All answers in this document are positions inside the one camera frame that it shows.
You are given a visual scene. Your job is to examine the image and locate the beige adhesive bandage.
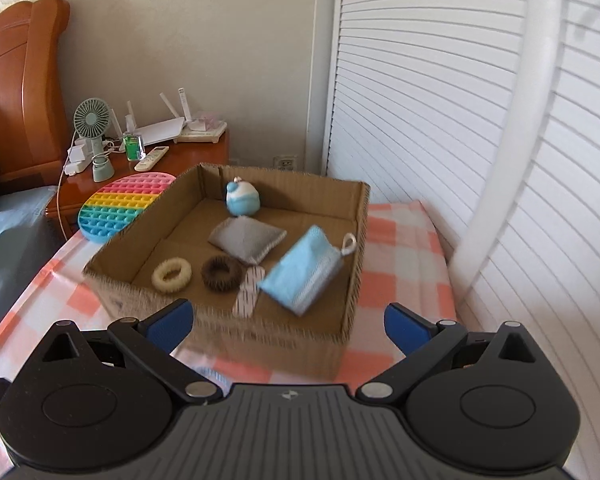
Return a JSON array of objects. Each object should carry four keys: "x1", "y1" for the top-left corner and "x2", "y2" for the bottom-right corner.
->
[{"x1": 233, "y1": 266, "x2": 266, "y2": 319}]

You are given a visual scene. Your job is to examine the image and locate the white remote control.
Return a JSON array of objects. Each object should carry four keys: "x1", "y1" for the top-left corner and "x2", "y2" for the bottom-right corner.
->
[{"x1": 133, "y1": 145, "x2": 170, "y2": 171}]

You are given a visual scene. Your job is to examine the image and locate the green handheld fan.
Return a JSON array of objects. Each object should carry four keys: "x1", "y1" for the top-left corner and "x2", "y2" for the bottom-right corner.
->
[{"x1": 73, "y1": 98, "x2": 115, "y2": 183}]

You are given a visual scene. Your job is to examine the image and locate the green bottle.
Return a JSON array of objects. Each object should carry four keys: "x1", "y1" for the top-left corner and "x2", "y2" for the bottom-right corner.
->
[{"x1": 122, "y1": 132, "x2": 145, "y2": 162}]

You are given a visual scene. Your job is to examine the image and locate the cream hair scrunchie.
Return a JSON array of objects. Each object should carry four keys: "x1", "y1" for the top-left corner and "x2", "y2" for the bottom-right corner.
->
[{"x1": 151, "y1": 257, "x2": 193, "y2": 294}]

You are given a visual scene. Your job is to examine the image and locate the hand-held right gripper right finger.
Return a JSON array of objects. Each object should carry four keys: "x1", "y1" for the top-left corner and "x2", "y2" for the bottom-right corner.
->
[{"x1": 355, "y1": 302, "x2": 549, "y2": 407}]

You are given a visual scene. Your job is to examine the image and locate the white cable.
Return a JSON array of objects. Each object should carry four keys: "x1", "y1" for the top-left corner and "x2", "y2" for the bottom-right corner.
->
[{"x1": 56, "y1": 130, "x2": 81, "y2": 241}]

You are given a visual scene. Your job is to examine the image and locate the grey fabric pouch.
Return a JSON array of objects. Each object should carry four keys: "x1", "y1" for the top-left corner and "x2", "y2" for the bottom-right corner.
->
[{"x1": 208, "y1": 218, "x2": 288, "y2": 266}]

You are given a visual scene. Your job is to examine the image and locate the white power strip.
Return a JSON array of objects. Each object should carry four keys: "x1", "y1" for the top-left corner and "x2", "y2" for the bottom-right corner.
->
[{"x1": 64, "y1": 144, "x2": 95, "y2": 177}]

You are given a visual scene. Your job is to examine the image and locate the rainbow pop bubble toy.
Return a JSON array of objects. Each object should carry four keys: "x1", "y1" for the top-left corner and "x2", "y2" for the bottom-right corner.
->
[{"x1": 77, "y1": 172, "x2": 177, "y2": 245}]

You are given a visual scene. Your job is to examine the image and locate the brown cardboard box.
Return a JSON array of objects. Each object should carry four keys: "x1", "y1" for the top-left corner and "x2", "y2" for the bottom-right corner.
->
[{"x1": 82, "y1": 162, "x2": 371, "y2": 382}]

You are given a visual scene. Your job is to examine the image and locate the brown hair scrunchie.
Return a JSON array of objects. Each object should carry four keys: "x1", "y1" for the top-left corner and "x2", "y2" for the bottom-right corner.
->
[{"x1": 201, "y1": 255, "x2": 245, "y2": 292}]

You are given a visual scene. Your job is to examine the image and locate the white louvered closet door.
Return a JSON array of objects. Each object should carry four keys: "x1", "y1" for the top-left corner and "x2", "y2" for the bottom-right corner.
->
[
  {"x1": 321, "y1": 0, "x2": 536, "y2": 266},
  {"x1": 450, "y1": 0, "x2": 600, "y2": 480}
]

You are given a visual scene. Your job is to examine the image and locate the wooden nightstand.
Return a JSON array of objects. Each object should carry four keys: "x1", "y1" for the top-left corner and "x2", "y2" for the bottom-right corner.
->
[{"x1": 45, "y1": 127, "x2": 231, "y2": 242}]

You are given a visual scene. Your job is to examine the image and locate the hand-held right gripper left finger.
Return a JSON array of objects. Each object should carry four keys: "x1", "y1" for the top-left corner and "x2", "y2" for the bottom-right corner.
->
[{"x1": 30, "y1": 298, "x2": 220, "y2": 407}]

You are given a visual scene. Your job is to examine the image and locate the blue bedding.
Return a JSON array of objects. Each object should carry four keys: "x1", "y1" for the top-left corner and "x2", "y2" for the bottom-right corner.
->
[{"x1": 0, "y1": 185, "x2": 78, "y2": 353}]

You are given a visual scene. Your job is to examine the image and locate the blue round plush toy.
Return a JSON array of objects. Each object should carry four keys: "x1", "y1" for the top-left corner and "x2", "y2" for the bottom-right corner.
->
[{"x1": 224, "y1": 177, "x2": 262, "y2": 217}]

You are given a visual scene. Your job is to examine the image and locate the wooden bed headboard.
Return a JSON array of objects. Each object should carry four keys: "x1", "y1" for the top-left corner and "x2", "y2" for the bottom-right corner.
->
[{"x1": 0, "y1": 0, "x2": 71, "y2": 197}]

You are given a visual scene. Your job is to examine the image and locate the white router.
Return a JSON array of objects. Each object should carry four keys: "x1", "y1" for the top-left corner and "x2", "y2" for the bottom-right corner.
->
[{"x1": 125, "y1": 87, "x2": 189, "y2": 145}]

